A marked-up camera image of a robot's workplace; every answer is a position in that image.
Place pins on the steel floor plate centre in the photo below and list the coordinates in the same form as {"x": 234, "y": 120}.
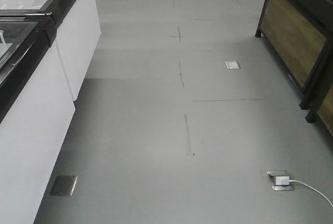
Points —
{"x": 232, "y": 64}

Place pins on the wooden black-framed produce stand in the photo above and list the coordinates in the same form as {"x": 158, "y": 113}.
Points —
{"x": 300, "y": 32}

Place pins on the open floor socket box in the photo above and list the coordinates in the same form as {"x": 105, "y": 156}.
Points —
{"x": 279, "y": 188}

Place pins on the white chest freezer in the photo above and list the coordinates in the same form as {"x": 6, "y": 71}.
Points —
{"x": 36, "y": 111}
{"x": 78, "y": 31}

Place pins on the far white chest freezer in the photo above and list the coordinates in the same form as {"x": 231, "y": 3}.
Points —
{"x": 78, "y": 31}

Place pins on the near white chest freezer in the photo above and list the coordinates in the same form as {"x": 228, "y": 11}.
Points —
{"x": 36, "y": 111}

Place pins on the steel floor socket plate left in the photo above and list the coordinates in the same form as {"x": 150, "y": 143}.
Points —
{"x": 64, "y": 185}

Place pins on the white power adapter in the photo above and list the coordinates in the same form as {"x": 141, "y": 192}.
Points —
{"x": 281, "y": 180}

